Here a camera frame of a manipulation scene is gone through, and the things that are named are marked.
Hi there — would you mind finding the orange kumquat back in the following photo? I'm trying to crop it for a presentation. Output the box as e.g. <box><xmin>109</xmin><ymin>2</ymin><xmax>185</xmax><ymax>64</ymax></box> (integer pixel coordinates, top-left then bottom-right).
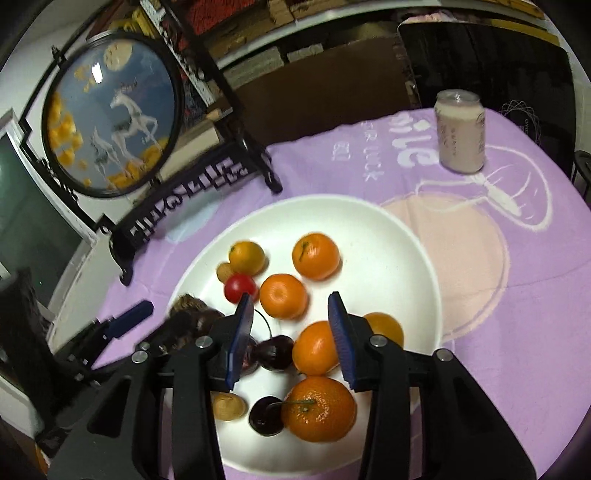
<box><xmin>363</xmin><ymin>312</ymin><xmax>405</xmax><ymax>347</ymax></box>

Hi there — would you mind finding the mandarin front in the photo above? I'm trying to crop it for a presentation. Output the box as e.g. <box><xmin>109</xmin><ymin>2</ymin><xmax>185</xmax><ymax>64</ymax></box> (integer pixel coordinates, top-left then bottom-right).
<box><xmin>280</xmin><ymin>376</ymin><xmax>358</xmax><ymax>443</ymax></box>

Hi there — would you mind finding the mandarin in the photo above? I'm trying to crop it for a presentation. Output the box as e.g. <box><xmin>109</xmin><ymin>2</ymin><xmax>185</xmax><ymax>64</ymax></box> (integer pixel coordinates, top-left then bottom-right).
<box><xmin>259</xmin><ymin>274</ymin><xmax>308</xmax><ymax>320</ymax></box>
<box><xmin>280</xmin><ymin>376</ymin><xmax>358</xmax><ymax>443</ymax></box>
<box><xmin>291</xmin><ymin>233</ymin><xmax>341</xmax><ymax>281</ymax></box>

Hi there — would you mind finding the purple tablecloth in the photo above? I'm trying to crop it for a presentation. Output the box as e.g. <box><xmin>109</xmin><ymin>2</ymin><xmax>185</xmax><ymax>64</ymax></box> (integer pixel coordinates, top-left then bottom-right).
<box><xmin>100</xmin><ymin>110</ymin><xmax>590</xmax><ymax>474</ymax></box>

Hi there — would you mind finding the black chair back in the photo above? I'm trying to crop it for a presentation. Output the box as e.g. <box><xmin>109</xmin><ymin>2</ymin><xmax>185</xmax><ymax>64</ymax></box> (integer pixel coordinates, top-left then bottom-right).
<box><xmin>399</xmin><ymin>22</ymin><xmax>576</xmax><ymax>174</ymax></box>

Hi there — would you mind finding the small red tomato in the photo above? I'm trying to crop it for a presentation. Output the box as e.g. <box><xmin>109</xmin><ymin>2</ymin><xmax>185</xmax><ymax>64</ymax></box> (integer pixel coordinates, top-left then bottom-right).
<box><xmin>223</xmin><ymin>273</ymin><xmax>259</xmax><ymax>304</ymax></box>

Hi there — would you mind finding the orange kumquat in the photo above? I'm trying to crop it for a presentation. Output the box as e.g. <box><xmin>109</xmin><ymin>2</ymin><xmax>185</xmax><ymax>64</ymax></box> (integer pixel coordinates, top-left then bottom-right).
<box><xmin>293</xmin><ymin>321</ymin><xmax>339</xmax><ymax>376</ymax></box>
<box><xmin>363</xmin><ymin>312</ymin><xmax>405</xmax><ymax>347</ymax></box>

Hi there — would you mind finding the dark cherry with stem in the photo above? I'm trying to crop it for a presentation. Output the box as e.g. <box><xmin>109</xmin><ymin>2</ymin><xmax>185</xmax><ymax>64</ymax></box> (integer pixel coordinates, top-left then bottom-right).
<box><xmin>249</xmin><ymin>396</ymin><xmax>315</xmax><ymax>437</ymax></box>

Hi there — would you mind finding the dark water chestnut large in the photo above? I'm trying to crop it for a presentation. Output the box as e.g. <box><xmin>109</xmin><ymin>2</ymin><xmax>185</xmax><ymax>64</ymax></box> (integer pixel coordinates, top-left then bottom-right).
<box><xmin>161</xmin><ymin>294</ymin><xmax>223</xmax><ymax>353</ymax></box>

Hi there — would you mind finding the round deer screen ornament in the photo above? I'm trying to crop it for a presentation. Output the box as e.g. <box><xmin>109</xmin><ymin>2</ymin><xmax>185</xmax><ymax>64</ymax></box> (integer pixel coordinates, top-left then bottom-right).
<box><xmin>20</xmin><ymin>1</ymin><xmax>283</xmax><ymax>285</ymax></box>

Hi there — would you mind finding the orange kumquat front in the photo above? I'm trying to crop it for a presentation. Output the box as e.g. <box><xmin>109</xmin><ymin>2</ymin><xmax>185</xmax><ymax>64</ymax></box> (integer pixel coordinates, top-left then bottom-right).
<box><xmin>293</xmin><ymin>321</ymin><xmax>339</xmax><ymax>376</ymax></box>

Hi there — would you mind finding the yellow orange front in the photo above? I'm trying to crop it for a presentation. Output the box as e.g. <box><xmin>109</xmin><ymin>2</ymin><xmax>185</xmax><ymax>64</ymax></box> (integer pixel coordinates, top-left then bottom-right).
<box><xmin>228</xmin><ymin>241</ymin><xmax>266</xmax><ymax>276</ymax></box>

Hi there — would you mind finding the tan longan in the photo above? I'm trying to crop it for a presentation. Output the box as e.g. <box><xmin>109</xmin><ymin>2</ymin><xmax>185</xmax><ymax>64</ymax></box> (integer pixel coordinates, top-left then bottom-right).
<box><xmin>211</xmin><ymin>392</ymin><xmax>249</xmax><ymax>422</ymax></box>
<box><xmin>215</xmin><ymin>262</ymin><xmax>235</xmax><ymax>284</ymax></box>

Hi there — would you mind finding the white beverage can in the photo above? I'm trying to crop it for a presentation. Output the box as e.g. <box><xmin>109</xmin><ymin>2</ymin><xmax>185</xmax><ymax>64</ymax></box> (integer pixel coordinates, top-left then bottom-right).
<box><xmin>434</xmin><ymin>89</ymin><xmax>486</xmax><ymax>175</ymax></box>

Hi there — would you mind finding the white oval plate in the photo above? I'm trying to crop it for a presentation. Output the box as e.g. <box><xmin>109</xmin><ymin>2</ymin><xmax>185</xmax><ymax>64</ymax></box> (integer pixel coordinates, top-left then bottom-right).
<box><xmin>171</xmin><ymin>195</ymin><xmax>443</xmax><ymax>477</ymax></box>

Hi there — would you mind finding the shelf with flat boxes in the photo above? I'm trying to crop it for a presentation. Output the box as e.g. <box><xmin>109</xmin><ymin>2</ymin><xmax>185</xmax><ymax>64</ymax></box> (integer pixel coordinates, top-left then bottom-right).
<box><xmin>140</xmin><ymin>1</ymin><xmax>557</xmax><ymax>103</ymax></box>

